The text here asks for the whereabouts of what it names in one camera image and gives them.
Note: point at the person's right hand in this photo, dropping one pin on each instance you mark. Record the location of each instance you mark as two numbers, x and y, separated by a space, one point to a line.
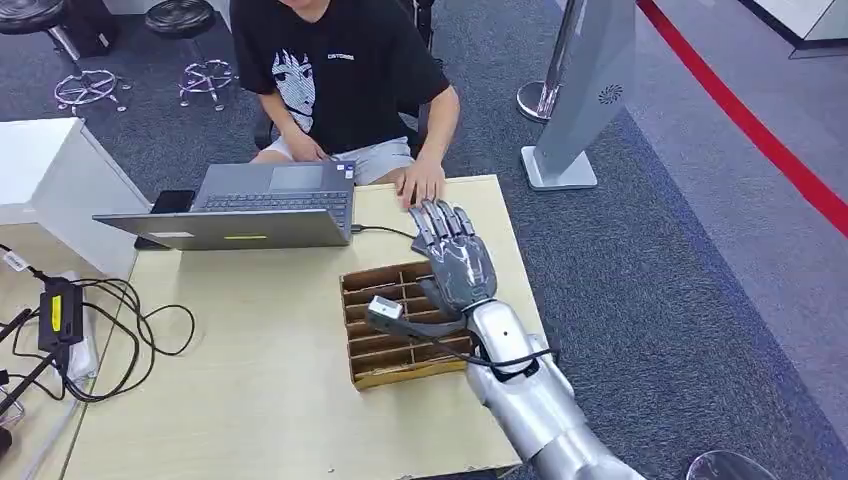
306 149

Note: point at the person's left hand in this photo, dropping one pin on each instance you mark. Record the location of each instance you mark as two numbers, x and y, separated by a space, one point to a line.
420 182

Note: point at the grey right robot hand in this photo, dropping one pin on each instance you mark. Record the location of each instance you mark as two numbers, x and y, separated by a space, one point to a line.
460 265

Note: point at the wooden card box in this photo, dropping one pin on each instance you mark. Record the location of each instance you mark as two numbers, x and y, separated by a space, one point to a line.
397 379

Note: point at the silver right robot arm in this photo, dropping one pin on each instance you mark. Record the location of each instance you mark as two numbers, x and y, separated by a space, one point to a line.
530 404

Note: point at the person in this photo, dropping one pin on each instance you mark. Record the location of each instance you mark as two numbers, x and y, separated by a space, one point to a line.
351 86

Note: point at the grey laptop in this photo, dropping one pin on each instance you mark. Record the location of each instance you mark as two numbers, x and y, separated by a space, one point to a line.
265 228

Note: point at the black smartphone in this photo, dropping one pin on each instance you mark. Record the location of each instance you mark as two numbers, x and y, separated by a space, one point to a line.
173 201

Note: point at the black stool chrome base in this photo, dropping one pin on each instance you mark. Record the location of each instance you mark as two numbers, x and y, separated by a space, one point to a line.
179 16
30 13

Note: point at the grey kiosk stand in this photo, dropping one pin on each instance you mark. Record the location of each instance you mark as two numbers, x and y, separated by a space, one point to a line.
586 99

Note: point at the white cabinet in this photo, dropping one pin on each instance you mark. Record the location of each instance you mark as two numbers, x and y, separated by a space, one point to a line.
40 159

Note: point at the black power adapter yellow label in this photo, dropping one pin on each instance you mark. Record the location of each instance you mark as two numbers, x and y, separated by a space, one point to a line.
61 331

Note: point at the clear plastic bag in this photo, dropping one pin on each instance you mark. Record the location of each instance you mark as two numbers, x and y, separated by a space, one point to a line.
83 361

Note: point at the red floor tape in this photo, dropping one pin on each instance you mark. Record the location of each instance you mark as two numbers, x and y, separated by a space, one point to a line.
748 122

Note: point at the glossy dark rounded object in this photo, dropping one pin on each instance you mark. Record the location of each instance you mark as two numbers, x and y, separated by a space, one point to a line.
729 467

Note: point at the black rod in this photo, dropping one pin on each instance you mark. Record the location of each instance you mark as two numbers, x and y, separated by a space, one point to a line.
26 384
14 326

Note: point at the white platform dark edge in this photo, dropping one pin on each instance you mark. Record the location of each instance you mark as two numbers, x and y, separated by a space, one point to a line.
818 20

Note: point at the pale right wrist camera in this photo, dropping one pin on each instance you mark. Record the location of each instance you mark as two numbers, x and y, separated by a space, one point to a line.
384 309

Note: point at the chrome stanchion post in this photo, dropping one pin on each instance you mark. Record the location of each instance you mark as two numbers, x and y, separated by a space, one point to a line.
535 102

